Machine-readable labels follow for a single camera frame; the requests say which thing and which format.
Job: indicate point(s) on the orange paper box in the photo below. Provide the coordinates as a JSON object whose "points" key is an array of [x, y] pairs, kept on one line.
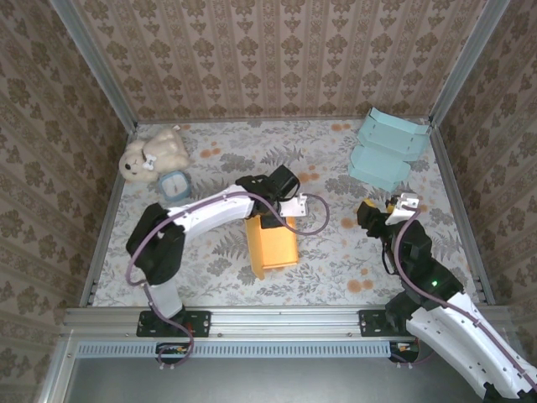
{"points": [[277, 247]]}

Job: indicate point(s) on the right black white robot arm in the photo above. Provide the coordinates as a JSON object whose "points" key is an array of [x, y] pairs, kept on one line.
{"points": [[461, 336]]}

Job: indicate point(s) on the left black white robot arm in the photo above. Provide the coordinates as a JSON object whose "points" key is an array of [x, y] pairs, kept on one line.
{"points": [[201, 214]]}

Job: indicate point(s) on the floral patterned table cover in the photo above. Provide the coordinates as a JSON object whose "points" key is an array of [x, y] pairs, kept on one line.
{"points": [[251, 142]]}

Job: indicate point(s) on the small blue square clock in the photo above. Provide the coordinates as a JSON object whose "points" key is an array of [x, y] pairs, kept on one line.
{"points": [[174, 186]]}

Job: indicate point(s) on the cream plush dog toy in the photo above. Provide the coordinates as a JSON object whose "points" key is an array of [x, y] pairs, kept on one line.
{"points": [[163, 147]]}

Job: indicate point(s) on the grey metal panel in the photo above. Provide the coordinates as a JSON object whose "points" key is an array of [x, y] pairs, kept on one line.
{"points": [[293, 382]]}

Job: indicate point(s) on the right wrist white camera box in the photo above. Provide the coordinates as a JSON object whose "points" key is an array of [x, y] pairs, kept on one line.
{"points": [[403, 207]]}

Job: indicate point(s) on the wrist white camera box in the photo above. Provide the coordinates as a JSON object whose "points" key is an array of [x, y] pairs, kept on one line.
{"points": [[403, 207], [293, 205]]}

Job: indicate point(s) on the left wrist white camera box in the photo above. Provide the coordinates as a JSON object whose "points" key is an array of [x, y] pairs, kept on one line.
{"points": [[293, 205]]}

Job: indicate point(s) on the aluminium side rail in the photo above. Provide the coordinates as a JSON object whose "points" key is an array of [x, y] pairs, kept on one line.
{"points": [[115, 197], [460, 210]]}

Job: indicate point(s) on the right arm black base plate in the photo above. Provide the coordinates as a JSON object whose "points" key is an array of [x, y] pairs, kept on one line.
{"points": [[369, 323]]}

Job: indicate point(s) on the aluminium mounting rail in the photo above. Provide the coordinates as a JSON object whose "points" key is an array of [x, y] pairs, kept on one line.
{"points": [[285, 321]]}

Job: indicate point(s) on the aluminium frame post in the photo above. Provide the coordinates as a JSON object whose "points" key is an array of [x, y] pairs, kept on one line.
{"points": [[95, 63], [467, 63]]}

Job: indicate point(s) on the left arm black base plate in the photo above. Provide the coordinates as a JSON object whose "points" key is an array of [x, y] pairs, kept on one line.
{"points": [[201, 323]]}

